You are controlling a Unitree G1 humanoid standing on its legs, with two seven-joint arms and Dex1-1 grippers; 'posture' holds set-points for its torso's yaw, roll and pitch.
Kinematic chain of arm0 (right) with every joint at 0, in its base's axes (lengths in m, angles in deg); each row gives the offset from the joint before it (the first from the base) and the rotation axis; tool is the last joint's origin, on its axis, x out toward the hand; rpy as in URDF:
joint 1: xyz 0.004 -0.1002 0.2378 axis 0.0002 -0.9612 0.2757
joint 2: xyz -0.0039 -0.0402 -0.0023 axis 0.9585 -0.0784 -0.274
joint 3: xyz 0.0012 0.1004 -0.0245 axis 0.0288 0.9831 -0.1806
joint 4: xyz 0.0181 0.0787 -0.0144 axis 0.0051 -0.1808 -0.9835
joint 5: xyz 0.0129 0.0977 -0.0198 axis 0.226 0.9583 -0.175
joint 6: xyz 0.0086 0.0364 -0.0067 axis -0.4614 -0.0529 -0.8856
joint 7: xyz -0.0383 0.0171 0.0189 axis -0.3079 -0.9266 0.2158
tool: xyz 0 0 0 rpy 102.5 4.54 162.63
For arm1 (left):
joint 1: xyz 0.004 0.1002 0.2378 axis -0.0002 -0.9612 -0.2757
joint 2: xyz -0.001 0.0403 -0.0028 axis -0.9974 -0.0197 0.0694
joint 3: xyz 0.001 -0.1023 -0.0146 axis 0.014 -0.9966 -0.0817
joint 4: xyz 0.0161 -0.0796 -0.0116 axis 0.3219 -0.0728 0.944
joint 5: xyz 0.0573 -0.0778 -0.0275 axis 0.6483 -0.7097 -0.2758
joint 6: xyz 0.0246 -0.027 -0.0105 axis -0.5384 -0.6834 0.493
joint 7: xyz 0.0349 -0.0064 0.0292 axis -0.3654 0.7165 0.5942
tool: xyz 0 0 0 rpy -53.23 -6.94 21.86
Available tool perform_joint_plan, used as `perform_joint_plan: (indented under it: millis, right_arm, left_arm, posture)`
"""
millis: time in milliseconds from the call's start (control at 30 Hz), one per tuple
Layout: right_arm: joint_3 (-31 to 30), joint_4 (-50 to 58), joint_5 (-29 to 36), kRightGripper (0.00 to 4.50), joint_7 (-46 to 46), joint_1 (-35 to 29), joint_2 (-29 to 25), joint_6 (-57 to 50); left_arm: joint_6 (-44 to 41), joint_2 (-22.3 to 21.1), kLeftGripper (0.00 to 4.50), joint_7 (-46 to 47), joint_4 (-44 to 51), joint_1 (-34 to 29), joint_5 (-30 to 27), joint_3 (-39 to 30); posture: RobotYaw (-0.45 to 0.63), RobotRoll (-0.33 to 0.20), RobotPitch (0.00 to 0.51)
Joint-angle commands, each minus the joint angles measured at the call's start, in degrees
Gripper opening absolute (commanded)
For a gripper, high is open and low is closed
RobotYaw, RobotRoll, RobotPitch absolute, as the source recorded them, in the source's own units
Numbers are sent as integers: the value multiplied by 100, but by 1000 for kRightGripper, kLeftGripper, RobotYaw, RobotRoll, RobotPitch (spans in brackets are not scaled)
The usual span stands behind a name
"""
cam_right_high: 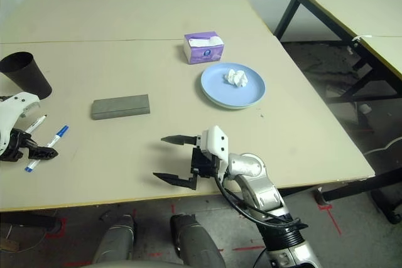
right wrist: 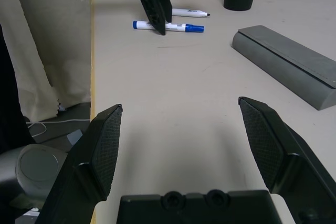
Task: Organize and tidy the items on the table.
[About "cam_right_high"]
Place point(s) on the blue plate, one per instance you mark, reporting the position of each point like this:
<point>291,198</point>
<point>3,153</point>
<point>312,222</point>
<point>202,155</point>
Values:
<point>216,89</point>

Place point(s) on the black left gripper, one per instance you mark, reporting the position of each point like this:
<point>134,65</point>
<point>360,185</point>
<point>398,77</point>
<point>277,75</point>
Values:
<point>15,145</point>

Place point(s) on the white marker black cap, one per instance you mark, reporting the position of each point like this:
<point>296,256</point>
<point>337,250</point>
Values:
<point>37,122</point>

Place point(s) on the white tie on side table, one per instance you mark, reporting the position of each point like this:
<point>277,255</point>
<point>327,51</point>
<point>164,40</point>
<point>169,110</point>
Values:
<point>361,37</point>

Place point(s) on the grey robot right leg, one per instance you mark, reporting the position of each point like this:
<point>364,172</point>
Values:
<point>194,243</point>

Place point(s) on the green plate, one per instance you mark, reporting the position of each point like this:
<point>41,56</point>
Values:
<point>232,108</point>

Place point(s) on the grey robot leg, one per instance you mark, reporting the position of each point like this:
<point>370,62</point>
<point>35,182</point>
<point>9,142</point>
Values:
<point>194,243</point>
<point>116,239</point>

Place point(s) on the grey glasses case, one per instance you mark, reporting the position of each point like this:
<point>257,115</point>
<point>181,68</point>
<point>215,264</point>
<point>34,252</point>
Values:
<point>121,106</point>

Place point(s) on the beige side table black frame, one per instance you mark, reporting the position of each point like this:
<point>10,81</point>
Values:
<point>345,4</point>

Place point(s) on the black plastic cup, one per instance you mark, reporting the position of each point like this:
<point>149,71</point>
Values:
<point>28,76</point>

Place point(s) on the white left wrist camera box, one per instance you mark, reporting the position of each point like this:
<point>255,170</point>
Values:
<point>15,101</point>

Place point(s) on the white marker blue cap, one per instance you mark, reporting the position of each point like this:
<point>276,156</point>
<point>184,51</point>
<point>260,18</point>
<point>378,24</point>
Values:
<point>58,134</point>

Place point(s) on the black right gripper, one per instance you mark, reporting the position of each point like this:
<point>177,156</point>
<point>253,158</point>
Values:
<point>204,164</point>

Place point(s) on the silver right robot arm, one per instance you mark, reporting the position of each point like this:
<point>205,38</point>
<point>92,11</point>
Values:
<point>260,186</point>

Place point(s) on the grey robot left leg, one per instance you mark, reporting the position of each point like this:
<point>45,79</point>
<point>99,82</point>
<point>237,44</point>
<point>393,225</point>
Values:
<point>116,239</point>

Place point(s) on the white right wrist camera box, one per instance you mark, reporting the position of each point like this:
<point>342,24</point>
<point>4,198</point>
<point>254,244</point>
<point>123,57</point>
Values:
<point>216,142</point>

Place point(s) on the purple tissue pack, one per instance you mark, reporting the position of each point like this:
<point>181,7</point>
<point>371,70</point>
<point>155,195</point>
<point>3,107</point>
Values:
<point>204,53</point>

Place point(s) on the white tissue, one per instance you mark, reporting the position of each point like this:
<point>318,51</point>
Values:
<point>235,78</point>

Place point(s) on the grey robot torso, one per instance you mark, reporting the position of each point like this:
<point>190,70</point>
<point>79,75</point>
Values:
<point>125,264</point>

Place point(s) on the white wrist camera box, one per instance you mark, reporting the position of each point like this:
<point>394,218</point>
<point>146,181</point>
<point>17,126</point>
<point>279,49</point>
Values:
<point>15,101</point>
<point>216,142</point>

